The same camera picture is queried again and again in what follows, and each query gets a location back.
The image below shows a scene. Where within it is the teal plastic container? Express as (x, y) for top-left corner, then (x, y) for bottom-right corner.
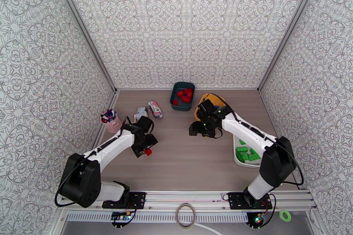
(169, 82), (196, 112)

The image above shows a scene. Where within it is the yellow plastic container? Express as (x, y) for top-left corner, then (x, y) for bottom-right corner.
(194, 93), (226, 123)

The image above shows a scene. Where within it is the pink metal pen cup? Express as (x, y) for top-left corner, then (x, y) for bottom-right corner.
(100, 108), (123, 134)

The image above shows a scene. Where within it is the white plastic container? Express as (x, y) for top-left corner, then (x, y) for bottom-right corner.
(233, 133), (265, 169)

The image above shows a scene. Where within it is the red white snack packet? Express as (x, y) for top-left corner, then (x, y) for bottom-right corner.
(148, 100), (164, 119)

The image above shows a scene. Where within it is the circuit board with yellow parts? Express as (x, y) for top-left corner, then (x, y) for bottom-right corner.
(111, 211), (132, 223)

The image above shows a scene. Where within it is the clear tape roll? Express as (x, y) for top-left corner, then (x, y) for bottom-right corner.
(175, 203), (197, 229)

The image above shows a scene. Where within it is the circuit board with green light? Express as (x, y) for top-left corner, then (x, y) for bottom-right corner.
(249, 213), (267, 228)

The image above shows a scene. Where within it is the green tape roll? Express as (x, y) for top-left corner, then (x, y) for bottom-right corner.
(279, 210), (293, 222)

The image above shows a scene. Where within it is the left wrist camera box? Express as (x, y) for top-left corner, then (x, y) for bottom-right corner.
(137, 116), (154, 134)

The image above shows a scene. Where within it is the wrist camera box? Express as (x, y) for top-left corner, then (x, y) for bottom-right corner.
(137, 116), (154, 134)
(198, 99), (215, 117)

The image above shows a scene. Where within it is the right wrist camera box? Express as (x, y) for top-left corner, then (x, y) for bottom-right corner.
(198, 99), (215, 117)

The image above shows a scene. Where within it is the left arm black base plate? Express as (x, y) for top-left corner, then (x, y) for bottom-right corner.
(102, 191), (147, 210)

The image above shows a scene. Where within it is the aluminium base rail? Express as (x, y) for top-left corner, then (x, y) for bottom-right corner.
(59, 189), (317, 214)

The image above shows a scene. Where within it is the white slotted cable duct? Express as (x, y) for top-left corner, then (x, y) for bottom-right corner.
(67, 212), (250, 224)

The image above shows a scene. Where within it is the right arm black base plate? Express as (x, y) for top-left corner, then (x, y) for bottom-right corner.
(228, 192), (273, 211)

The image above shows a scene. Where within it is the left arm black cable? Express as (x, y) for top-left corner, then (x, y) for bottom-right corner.
(54, 116), (139, 208)

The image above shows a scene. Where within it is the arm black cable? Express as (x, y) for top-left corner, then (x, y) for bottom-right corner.
(209, 93), (305, 188)
(54, 116), (139, 208)

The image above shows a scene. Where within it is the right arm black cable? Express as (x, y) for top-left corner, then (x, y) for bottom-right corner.
(209, 93), (305, 188)

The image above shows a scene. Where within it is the aluminium frame post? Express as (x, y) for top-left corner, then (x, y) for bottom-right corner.
(48, 0), (118, 93)
(257, 0), (323, 93)

